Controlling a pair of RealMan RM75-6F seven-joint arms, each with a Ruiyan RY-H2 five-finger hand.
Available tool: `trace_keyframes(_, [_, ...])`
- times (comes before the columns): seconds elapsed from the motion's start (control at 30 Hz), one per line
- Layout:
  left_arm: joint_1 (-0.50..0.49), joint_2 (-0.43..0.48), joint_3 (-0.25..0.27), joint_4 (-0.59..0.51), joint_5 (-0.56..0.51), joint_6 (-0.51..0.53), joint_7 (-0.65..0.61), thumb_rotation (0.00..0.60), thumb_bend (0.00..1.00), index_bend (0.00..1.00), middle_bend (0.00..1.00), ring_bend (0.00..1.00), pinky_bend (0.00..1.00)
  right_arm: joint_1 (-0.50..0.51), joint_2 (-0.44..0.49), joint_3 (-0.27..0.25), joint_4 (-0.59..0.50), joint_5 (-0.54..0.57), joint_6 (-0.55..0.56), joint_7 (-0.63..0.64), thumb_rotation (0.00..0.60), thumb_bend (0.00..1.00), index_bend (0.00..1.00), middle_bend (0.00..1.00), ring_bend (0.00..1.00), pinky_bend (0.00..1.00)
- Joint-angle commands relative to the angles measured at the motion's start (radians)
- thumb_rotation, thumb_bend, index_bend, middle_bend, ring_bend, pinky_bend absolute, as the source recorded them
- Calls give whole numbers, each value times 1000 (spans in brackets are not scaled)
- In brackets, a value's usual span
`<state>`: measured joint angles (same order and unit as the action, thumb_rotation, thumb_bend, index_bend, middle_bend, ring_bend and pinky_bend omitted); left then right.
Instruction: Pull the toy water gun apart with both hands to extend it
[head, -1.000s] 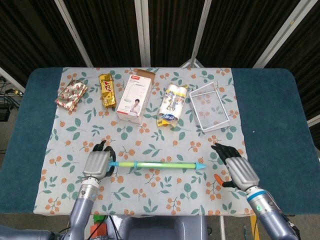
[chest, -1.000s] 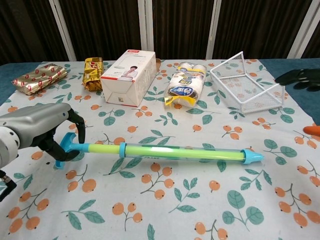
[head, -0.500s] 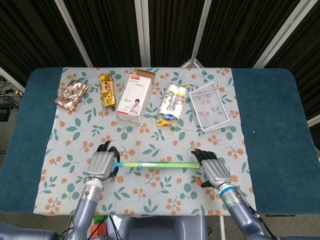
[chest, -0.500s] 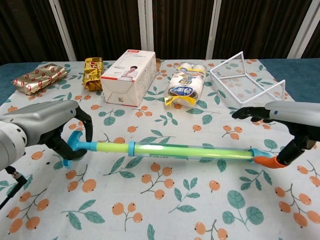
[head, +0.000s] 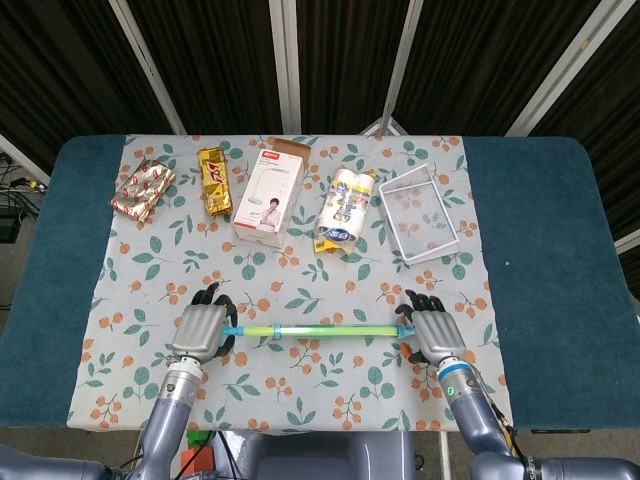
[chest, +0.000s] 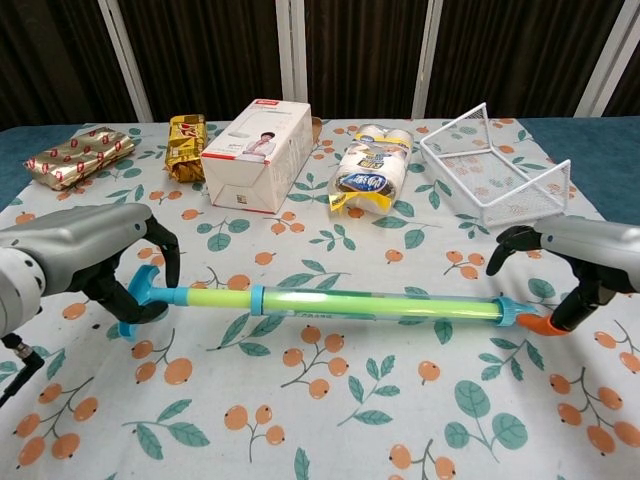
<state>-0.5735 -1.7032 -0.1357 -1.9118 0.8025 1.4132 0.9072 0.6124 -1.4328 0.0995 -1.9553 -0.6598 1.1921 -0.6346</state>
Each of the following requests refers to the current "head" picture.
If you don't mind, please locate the metal tripod stand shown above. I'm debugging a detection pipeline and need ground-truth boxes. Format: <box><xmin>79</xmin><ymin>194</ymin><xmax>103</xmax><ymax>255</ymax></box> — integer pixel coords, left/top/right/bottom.
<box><xmin>359</xmin><ymin>102</ymin><xmax>407</xmax><ymax>136</ymax></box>

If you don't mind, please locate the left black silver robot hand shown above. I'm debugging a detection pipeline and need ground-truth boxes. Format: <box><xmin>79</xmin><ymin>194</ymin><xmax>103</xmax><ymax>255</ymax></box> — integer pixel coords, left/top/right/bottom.
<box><xmin>167</xmin><ymin>282</ymin><xmax>239</xmax><ymax>366</ymax></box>

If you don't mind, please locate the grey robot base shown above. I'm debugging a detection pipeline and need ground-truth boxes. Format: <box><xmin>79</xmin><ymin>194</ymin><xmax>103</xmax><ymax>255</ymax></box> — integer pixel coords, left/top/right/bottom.
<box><xmin>239</xmin><ymin>430</ymin><xmax>416</xmax><ymax>480</ymax></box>

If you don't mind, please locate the blue green water pump toy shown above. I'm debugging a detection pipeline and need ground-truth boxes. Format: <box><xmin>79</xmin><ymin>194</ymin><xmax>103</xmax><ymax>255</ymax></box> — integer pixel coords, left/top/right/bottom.
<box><xmin>223</xmin><ymin>322</ymin><xmax>417</xmax><ymax>347</ymax></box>

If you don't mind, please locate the orange block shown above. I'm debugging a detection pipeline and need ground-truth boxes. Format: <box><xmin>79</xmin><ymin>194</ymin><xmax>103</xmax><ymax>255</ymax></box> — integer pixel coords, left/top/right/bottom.
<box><xmin>179</xmin><ymin>444</ymin><xmax>217</xmax><ymax>477</ymax></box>

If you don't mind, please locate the bundle of black cables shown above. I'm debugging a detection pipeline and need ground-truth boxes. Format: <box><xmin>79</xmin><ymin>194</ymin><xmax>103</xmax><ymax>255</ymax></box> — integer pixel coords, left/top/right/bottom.
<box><xmin>0</xmin><ymin>152</ymin><xmax>49</xmax><ymax>221</ymax></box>

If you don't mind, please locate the white wire frame rack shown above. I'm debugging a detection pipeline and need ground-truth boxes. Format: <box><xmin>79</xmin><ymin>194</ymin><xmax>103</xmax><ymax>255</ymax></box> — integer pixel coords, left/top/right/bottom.
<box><xmin>378</xmin><ymin>163</ymin><xmax>474</xmax><ymax>266</ymax></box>

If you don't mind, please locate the dark blue table cover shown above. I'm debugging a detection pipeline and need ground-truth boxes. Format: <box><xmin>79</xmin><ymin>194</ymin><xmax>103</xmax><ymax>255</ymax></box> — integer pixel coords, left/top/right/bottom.
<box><xmin>0</xmin><ymin>134</ymin><xmax>640</xmax><ymax>434</ymax></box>

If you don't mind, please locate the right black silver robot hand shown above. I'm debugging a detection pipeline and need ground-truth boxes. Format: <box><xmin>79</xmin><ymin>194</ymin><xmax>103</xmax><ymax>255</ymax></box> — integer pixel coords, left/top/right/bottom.
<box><xmin>394</xmin><ymin>288</ymin><xmax>469</xmax><ymax>369</ymax></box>

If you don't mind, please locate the gold snack packet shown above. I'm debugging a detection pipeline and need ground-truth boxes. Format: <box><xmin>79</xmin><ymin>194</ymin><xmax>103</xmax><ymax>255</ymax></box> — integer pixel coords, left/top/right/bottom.
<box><xmin>197</xmin><ymin>146</ymin><xmax>235</xmax><ymax>219</ymax></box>

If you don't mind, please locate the crumpled gold red wrapper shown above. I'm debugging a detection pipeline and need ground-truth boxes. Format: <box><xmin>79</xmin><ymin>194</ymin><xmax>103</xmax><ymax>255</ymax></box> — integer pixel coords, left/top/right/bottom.
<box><xmin>109</xmin><ymin>157</ymin><xmax>177</xmax><ymax>222</ymax></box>

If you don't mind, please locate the black power box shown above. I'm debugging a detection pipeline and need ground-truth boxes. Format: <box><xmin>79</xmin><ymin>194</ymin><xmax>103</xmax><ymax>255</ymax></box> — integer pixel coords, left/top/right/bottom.
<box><xmin>0</xmin><ymin>209</ymin><xmax>22</xmax><ymax>245</ymax></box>

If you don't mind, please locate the floral print tablecloth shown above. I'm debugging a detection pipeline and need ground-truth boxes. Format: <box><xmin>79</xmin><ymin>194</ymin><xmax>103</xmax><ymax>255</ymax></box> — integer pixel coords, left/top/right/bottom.
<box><xmin>66</xmin><ymin>133</ymin><xmax>515</xmax><ymax>432</ymax></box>

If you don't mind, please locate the white floor frame bar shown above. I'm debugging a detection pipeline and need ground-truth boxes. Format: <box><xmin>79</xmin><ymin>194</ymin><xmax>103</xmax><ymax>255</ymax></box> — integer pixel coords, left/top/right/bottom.
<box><xmin>0</xmin><ymin>132</ymin><xmax>52</xmax><ymax>187</ymax></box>

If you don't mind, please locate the pack of trash bag rolls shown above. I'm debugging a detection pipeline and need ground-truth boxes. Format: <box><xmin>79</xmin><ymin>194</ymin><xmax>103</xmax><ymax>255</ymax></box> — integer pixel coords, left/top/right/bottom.
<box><xmin>312</xmin><ymin>167</ymin><xmax>379</xmax><ymax>257</ymax></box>

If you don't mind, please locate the white partition post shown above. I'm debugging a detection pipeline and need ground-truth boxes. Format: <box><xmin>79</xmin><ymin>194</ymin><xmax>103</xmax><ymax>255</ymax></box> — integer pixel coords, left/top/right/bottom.
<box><xmin>504</xmin><ymin>0</ymin><xmax>627</xmax><ymax>137</ymax></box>
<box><xmin>268</xmin><ymin>0</ymin><xmax>303</xmax><ymax>135</ymax></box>
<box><xmin>108</xmin><ymin>0</ymin><xmax>187</xmax><ymax>135</ymax></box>
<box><xmin>382</xmin><ymin>0</ymin><xmax>425</xmax><ymax>119</ymax></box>

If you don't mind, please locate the white desk lamp box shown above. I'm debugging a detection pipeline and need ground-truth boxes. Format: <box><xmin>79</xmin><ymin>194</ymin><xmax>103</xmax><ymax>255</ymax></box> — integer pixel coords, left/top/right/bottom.
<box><xmin>231</xmin><ymin>138</ymin><xmax>313</xmax><ymax>248</ymax></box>

